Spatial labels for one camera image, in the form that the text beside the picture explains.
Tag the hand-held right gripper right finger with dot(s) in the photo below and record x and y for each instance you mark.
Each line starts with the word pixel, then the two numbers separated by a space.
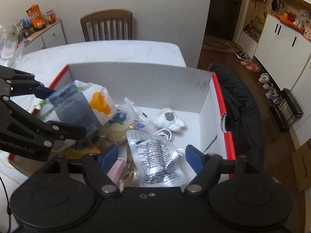
pixel 194 160

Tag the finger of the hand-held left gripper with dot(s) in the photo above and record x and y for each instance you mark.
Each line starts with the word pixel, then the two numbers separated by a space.
pixel 29 123
pixel 21 82

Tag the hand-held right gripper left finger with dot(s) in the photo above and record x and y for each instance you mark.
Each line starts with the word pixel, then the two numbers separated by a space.
pixel 109 157

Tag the pink eraser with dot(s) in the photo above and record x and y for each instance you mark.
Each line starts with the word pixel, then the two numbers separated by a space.
pixel 116 167

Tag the blueberry bread packet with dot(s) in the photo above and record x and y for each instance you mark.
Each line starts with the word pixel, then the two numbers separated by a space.
pixel 116 131

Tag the black clear packet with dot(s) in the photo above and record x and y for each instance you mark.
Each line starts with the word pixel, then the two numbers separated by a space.
pixel 85 142

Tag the orange yellow toy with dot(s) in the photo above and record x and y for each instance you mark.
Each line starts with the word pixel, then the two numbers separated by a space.
pixel 80 151

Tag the silver foil packet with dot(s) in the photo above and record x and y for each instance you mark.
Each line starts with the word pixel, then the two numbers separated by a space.
pixel 155 160

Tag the white orange snack packet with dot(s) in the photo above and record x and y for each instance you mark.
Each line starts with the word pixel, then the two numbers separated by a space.
pixel 97 102

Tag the red cardboard box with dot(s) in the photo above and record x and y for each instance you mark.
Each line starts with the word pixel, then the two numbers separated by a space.
pixel 145 82

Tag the white marble desktop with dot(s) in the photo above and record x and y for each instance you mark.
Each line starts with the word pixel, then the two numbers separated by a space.
pixel 97 53

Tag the clear plastic bag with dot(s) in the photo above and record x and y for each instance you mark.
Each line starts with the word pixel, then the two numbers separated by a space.
pixel 9 51

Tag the white side cabinet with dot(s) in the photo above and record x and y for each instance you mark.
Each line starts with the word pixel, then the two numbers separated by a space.
pixel 53 36

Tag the orange snack box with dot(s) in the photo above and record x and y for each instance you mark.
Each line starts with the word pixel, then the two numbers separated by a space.
pixel 36 15

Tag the red lidded jar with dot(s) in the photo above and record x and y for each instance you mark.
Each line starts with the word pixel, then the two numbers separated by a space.
pixel 50 17

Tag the black jacket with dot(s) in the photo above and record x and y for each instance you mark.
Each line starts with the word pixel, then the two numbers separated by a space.
pixel 243 106

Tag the brown wooden chair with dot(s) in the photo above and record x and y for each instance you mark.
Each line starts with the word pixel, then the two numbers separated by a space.
pixel 107 14

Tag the pink slipper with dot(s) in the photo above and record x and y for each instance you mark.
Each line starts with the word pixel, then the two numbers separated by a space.
pixel 246 62
pixel 253 68

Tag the brown floor cardboard box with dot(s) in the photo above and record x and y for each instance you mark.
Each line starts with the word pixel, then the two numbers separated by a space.
pixel 303 167

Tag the black metal rack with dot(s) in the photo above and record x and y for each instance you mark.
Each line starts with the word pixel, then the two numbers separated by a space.
pixel 291 102

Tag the black white sneaker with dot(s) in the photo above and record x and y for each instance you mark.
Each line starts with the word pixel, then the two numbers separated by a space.
pixel 242 54

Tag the patterned door mat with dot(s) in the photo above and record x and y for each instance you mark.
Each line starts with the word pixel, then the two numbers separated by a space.
pixel 220 46

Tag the white stickered cabinet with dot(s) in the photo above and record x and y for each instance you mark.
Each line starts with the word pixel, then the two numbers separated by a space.
pixel 303 89

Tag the red figurine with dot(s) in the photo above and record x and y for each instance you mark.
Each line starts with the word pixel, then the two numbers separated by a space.
pixel 249 26

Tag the dark wooden door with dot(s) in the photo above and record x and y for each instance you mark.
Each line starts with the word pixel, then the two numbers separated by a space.
pixel 218 9

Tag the pink toy house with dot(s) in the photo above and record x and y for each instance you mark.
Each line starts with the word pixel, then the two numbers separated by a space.
pixel 307 32

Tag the red teapot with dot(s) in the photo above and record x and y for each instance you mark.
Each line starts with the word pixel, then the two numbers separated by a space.
pixel 289 16

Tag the white wall cabinet unit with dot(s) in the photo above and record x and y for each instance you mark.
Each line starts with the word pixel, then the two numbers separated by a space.
pixel 274 43

